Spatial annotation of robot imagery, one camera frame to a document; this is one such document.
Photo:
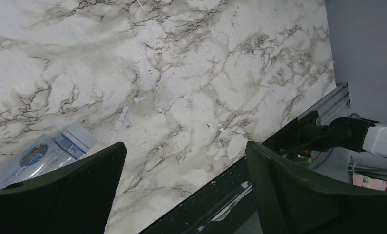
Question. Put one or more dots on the clear bottle pale blue cap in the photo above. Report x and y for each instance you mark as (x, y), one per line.
(47, 154)

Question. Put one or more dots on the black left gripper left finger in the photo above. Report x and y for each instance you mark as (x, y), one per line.
(74, 199)

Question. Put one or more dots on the aluminium table frame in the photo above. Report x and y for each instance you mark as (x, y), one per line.
(332, 106)

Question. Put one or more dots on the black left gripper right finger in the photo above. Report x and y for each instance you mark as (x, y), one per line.
(292, 199)

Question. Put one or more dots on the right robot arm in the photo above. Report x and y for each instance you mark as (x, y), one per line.
(355, 134)

